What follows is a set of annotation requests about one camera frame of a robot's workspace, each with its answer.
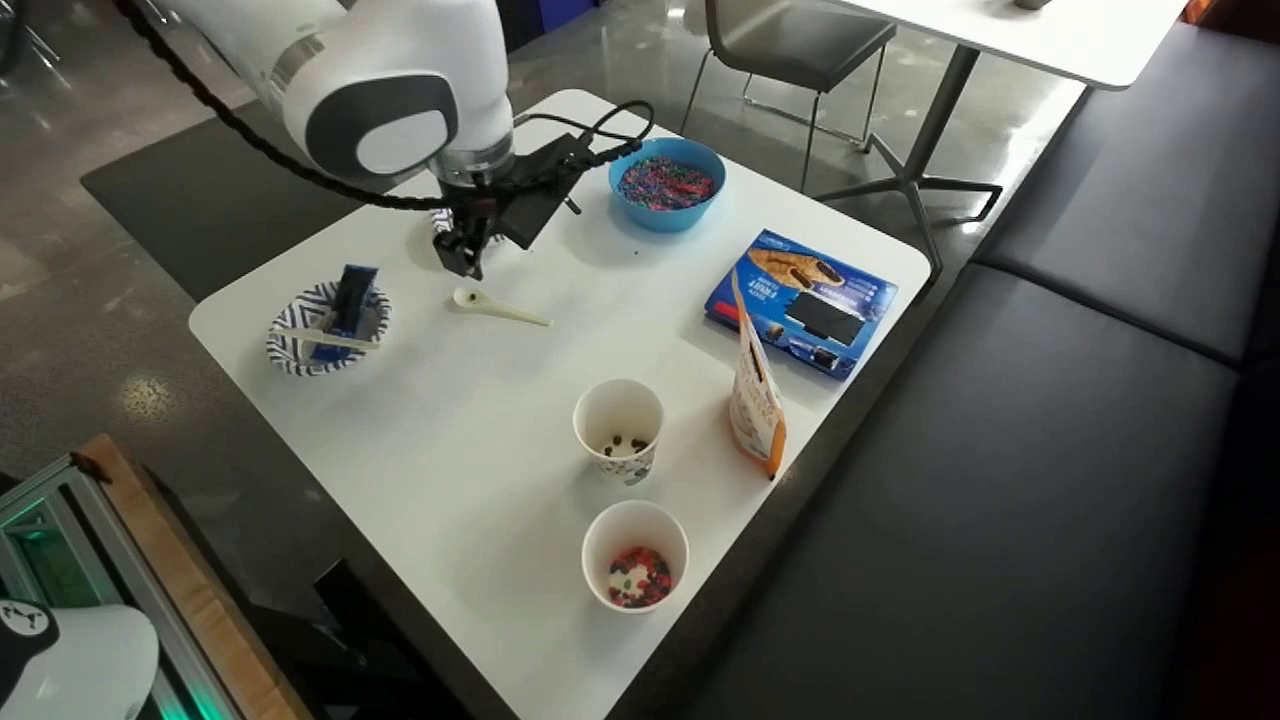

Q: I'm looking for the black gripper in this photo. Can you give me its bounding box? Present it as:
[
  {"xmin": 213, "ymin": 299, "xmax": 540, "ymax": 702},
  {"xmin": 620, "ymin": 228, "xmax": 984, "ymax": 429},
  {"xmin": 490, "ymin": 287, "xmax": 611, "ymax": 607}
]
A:
[{"xmin": 434, "ymin": 130, "xmax": 596, "ymax": 281}]

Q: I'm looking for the patterned paper bowl with packet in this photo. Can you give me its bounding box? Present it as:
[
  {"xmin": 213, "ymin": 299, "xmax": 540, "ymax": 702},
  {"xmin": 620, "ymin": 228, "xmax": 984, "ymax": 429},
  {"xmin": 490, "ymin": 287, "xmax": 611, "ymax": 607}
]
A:
[{"xmin": 266, "ymin": 281, "xmax": 393, "ymax": 381}]

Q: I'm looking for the blue plastic bowl with candies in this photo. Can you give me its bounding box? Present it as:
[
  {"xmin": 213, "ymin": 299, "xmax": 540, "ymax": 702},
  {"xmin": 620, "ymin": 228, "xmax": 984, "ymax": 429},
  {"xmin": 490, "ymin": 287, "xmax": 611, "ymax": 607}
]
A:
[{"xmin": 607, "ymin": 136, "xmax": 731, "ymax": 237}]

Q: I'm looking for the paper cup with dark beans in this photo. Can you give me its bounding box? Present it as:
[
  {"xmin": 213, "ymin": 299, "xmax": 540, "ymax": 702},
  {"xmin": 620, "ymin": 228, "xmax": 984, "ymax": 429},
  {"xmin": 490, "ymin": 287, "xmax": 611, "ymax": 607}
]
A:
[{"xmin": 567, "ymin": 377, "xmax": 670, "ymax": 488}]

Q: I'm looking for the paper cup with red candies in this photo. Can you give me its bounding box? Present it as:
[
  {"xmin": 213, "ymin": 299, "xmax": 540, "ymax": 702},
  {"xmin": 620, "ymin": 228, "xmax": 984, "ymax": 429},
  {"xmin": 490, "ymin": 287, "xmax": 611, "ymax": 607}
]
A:
[{"xmin": 579, "ymin": 496, "xmax": 692, "ymax": 616}]

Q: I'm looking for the dark blue snack packet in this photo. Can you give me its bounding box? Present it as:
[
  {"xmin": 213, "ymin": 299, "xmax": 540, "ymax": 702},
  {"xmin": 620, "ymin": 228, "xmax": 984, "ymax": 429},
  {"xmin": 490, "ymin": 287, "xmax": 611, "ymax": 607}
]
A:
[{"xmin": 329, "ymin": 259, "xmax": 382, "ymax": 341}]

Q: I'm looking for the flat white stirring stick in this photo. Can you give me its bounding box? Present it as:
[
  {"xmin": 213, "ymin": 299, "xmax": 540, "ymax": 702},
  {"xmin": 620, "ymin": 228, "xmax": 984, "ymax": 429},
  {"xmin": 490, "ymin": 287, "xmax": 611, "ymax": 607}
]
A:
[{"xmin": 288, "ymin": 326, "xmax": 378, "ymax": 356}]

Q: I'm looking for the dark blue bin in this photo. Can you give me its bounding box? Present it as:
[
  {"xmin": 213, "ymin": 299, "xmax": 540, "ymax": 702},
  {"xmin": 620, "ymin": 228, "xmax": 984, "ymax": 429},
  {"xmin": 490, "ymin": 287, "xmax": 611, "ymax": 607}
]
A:
[{"xmin": 495, "ymin": 0, "xmax": 604, "ymax": 51}]

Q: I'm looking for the dark floor mat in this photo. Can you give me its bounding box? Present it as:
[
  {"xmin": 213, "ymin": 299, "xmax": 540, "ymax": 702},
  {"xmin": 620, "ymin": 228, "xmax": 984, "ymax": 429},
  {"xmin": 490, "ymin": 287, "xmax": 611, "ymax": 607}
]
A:
[{"xmin": 77, "ymin": 82, "xmax": 446, "ymax": 303}]

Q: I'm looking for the orange and white snack pouch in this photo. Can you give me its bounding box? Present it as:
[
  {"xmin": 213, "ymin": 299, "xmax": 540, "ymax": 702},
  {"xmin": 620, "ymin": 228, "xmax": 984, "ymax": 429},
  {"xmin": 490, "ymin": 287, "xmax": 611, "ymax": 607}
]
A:
[{"xmin": 724, "ymin": 270, "xmax": 794, "ymax": 480}]

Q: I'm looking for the blue cookie box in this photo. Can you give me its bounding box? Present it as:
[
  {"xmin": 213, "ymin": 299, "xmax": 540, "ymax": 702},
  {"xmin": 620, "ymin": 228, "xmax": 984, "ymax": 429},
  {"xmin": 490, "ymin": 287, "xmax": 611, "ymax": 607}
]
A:
[{"xmin": 703, "ymin": 228, "xmax": 902, "ymax": 382}]

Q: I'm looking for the grey chair with metal legs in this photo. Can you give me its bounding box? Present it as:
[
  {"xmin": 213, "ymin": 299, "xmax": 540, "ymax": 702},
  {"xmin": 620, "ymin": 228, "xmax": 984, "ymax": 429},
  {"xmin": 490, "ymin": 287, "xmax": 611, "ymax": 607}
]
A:
[{"xmin": 676, "ymin": 0, "xmax": 902, "ymax": 190}]

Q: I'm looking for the wooden plank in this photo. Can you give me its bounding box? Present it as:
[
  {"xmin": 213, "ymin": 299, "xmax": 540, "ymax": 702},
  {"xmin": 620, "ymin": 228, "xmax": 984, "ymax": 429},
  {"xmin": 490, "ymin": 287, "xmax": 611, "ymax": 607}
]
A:
[{"xmin": 77, "ymin": 433, "xmax": 313, "ymax": 720}]

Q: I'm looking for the white rounded device black emblem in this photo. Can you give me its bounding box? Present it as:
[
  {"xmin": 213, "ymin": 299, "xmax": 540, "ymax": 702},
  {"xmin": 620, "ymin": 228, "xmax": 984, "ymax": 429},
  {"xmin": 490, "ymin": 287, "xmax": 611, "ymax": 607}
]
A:
[{"xmin": 0, "ymin": 594, "xmax": 164, "ymax": 720}]

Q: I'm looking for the black sofa seat cushion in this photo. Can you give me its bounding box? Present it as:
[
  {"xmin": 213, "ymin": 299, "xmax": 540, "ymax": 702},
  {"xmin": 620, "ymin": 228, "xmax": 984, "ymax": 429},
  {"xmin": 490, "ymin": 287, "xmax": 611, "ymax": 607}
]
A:
[
  {"xmin": 692, "ymin": 259, "xmax": 1244, "ymax": 720},
  {"xmin": 976, "ymin": 16, "xmax": 1280, "ymax": 367}
]

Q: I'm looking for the white side table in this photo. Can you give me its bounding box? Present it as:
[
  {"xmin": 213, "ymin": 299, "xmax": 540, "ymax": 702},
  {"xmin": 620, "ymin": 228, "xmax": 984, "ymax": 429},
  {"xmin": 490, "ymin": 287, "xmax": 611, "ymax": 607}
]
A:
[{"xmin": 811, "ymin": 0, "xmax": 1192, "ymax": 231}]

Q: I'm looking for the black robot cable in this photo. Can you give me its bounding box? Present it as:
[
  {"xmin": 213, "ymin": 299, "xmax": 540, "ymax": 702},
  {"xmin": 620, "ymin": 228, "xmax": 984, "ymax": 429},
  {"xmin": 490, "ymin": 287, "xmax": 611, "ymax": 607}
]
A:
[{"xmin": 111, "ymin": 0, "xmax": 655, "ymax": 210}]

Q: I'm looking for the metal frame cart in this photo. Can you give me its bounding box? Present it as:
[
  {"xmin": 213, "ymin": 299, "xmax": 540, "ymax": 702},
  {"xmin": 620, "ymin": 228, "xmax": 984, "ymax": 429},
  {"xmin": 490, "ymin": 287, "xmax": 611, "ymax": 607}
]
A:
[{"xmin": 0, "ymin": 455, "xmax": 246, "ymax": 720}]

